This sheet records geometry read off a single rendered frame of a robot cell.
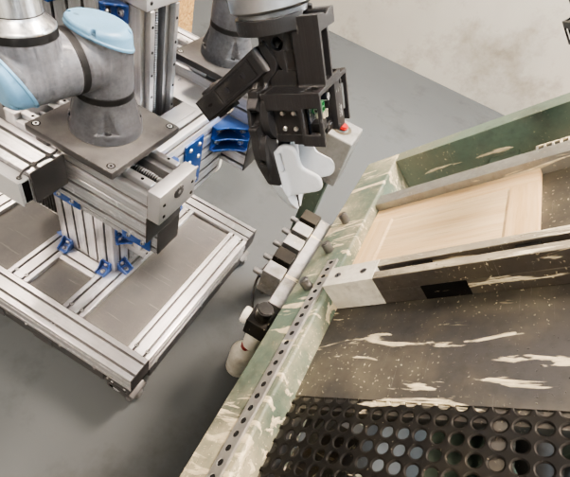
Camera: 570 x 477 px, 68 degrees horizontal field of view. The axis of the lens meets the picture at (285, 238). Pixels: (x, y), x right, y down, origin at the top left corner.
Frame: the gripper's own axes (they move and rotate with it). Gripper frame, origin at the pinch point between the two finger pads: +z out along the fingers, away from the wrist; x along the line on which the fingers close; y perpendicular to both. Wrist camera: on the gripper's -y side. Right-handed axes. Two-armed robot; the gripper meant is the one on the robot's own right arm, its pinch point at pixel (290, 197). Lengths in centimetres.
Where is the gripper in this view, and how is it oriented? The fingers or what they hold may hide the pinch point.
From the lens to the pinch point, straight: 50.9
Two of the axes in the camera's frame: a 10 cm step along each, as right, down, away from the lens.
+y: 8.8, 1.4, -4.5
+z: 1.8, 7.9, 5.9
